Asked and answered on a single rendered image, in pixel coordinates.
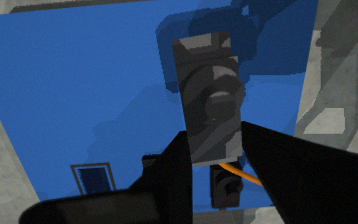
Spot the blue flat deck plate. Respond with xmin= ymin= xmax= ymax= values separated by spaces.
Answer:
xmin=0 ymin=0 xmax=319 ymax=213

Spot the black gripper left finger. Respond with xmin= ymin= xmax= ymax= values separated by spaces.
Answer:
xmin=19 ymin=130 xmax=193 ymax=224

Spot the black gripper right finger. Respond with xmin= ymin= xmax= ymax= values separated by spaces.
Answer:
xmin=241 ymin=121 xmax=358 ymax=224

